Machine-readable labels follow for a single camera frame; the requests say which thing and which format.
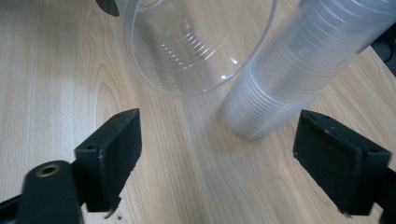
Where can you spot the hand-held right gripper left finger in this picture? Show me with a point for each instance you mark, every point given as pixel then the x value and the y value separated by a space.
pixel 109 161

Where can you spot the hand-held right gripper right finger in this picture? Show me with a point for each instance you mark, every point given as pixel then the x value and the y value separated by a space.
pixel 333 165

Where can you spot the single clear plastic cup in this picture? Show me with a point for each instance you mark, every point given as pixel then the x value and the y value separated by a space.
pixel 193 49

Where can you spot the stack of clear plastic cups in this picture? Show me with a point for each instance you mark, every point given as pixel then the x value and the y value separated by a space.
pixel 299 68

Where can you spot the dark blurred object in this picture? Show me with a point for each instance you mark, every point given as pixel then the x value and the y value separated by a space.
pixel 386 49

